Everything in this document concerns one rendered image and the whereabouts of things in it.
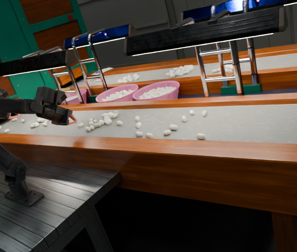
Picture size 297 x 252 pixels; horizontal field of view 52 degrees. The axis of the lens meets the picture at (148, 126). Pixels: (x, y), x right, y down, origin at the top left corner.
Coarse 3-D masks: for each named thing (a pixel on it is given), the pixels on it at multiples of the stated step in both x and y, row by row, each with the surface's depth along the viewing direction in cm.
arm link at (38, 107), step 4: (40, 88) 124; (44, 88) 124; (48, 88) 125; (52, 88) 126; (36, 92) 125; (40, 92) 123; (44, 92) 124; (48, 92) 125; (52, 92) 126; (36, 96) 124; (40, 96) 123; (44, 96) 124; (48, 96) 125; (52, 96) 126; (40, 100) 122; (44, 100) 124; (48, 100) 125; (52, 100) 126; (32, 104) 117; (36, 104) 119; (40, 104) 120; (32, 108) 117; (36, 108) 119; (40, 108) 120; (40, 112) 120
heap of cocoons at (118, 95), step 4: (116, 92) 192; (120, 92) 189; (124, 92) 189; (128, 92) 184; (112, 96) 187; (116, 96) 184; (120, 96) 182; (104, 100) 184; (116, 100) 183; (132, 100) 176
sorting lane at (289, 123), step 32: (0, 128) 190; (32, 128) 172; (64, 128) 158; (96, 128) 145; (128, 128) 135; (160, 128) 126; (192, 128) 118; (224, 128) 111; (256, 128) 105; (288, 128) 99
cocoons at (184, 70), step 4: (176, 68) 202; (180, 68) 200; (184, 68) 194; (188, 68) 196; (192, 68) 192; (228, 68) 174; (232, 68) 170; (168, 72) 196; (172, 72) 194; (176, 72) 191; (180, 72) 188; (184, 72) 188; (212, 72) 176; (220, 72) 168; (128, 76) 215; (136, 76) 212; (172, 76) 191; (88, 80) 241; (96, 80) 235; (120, 80) 215; (124, 80) 208
